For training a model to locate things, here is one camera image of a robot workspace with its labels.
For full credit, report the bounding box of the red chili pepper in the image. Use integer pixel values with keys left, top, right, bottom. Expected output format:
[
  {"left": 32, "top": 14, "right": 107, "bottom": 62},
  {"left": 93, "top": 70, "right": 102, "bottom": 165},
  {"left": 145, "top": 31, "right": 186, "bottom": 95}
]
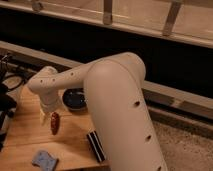
[{"left": 50, "top": 112, "right": 60, "bottom": 135}]

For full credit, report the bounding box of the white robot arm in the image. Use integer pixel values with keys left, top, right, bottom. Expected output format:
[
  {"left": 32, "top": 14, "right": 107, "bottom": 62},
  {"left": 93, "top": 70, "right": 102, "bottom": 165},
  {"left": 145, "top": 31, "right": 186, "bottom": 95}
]
[{"left": 27, "top": 52, "right": 168, "bottom": 171}]

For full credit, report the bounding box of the dark blue bowl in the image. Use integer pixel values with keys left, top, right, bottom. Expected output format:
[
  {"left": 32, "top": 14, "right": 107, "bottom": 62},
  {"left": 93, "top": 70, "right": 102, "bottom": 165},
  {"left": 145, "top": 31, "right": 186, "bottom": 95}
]
[{"left": 62, "top": 88, "right": 86, "bottom": 111}]

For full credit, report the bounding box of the blue sponge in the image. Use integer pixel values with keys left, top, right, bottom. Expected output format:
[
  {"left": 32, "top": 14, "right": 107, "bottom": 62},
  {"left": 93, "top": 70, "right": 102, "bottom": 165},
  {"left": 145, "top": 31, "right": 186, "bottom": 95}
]
[{"left": 32, "top": 150, "right": 58, "bottom": 171}]

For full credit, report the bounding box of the black rectangular box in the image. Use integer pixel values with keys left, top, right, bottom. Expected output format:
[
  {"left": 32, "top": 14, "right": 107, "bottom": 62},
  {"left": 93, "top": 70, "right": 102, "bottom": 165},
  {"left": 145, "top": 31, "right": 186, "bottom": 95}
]
[{"left": 87, "top": 131, "right": 106, "bottom": 163}]

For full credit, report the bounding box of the black cables and equipment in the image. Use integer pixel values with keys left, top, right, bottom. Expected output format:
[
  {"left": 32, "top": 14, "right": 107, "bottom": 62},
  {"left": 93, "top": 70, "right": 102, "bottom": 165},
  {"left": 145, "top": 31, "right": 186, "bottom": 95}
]
[{"left": 0, "top": 53, "right": 26, "bottom": 151}]

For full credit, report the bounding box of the metal window rail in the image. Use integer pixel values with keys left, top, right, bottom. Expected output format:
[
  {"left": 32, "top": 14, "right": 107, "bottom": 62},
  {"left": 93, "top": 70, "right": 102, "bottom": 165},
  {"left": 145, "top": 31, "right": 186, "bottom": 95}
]
[{"left": 0, "top": 0, "right": 213, "bottom": 49}]

